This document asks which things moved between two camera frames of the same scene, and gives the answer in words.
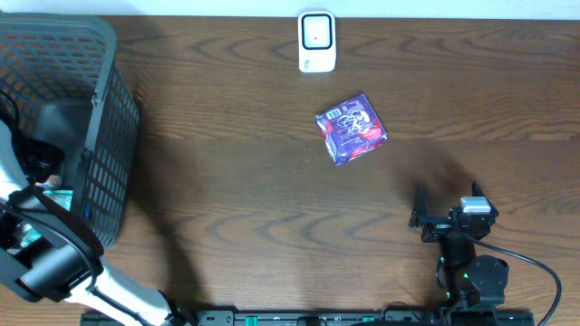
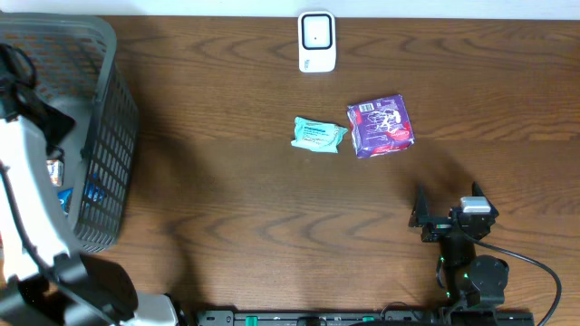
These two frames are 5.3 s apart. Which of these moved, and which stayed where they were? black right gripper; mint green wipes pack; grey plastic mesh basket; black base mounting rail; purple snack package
Moved: mint green wipes pack; purple snack package
Stayed: grey plastic mesh basket; black base mounting rail; black right gripper
